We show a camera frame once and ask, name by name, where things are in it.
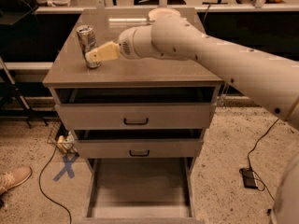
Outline silver blue redbull can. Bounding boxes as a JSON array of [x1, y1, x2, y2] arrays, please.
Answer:
[[76, 25, 97, 55]]

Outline grey drawer cabinet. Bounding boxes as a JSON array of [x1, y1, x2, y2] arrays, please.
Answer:
[[42, 7, 227, 224]]

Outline black chair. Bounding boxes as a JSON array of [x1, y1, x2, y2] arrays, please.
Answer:
[[0, 0, 38, 27]]

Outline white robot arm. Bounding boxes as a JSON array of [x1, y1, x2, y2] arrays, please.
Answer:
[[85, 14, 299, 130]]

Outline black floor cable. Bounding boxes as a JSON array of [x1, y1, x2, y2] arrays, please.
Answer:
[[247, 118, 281, 203], [38, 145, 73, 224]]

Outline top grey drawer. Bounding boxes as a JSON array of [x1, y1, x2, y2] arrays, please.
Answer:
[[55, 104, 216, 130]]

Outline blue tape cross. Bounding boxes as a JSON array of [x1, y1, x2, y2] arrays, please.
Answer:
[[53, 154, 78, 181]]

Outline tan shoe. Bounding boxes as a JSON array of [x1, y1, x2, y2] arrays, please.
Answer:
[[0, 166, 32, 196]]

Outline white ceramic bowl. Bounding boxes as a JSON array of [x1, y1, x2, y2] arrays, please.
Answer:
[[148, 7, 180, 21]]

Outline middle grey drawer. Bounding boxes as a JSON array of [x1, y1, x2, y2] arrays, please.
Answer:
[[75, 139, 203, 159]]

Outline black floor cable left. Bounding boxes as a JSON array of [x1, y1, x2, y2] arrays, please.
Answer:
[[38, 145, 73, 224]]

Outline bottom grey open drawer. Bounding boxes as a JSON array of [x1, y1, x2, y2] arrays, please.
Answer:
[[74, 158, 205, 224]]

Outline black power adapter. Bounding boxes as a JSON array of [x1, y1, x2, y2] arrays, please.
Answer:
[[239, 168, 258, 189]]

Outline wire basket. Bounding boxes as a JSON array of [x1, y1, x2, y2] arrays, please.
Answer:
[[47, 119, 77, 154]]

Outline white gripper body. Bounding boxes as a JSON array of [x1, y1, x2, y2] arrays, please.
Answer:
[[118, 26, 161, 59]]

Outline black floor cable right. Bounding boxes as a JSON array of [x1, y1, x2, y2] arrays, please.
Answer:
[[247, 118, 281, 203]]

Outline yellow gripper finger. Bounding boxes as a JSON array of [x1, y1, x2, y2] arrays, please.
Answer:
[[85, 41, 120, 63]]

